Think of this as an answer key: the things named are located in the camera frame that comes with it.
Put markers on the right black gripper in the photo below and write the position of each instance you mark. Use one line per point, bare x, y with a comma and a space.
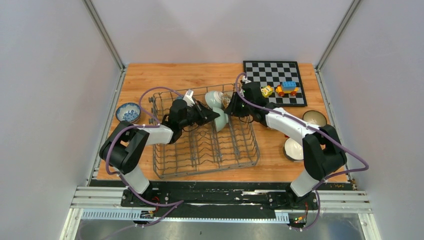
232, 108

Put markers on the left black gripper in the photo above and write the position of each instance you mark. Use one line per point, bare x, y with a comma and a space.
205, 115

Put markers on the beige speckled bowl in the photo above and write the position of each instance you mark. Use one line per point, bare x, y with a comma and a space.
226, 100

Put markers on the pale green bowl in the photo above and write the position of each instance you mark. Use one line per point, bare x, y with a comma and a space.
214, 99
222, 120

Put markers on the grey wire dish rack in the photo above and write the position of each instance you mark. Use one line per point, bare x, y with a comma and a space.
208, 148

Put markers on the blue floral white bowl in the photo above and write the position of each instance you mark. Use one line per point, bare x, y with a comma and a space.
129, 111

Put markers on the dark blue white bowl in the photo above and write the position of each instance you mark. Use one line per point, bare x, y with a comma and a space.
293, 150

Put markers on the black striped bowl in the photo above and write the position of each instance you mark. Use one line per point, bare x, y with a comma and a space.
315, 117

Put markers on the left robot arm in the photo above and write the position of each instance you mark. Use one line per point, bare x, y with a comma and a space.
124, 147

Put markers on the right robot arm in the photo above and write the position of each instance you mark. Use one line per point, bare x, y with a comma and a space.
322, 151

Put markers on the yellow toy block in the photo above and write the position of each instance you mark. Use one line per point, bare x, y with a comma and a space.
267, 91

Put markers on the black white checkerboard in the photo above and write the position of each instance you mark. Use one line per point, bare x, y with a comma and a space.
274, 73

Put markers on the orange blue toy car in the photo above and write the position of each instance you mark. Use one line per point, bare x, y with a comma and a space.
287, 88

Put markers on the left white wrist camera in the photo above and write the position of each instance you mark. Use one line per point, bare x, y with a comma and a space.
188, 98

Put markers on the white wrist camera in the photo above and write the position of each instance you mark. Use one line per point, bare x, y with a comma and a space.
188, 98
245, 80

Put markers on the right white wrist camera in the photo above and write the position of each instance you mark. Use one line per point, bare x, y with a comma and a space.
245, 80

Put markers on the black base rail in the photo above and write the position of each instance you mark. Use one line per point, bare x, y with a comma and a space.
215, 202

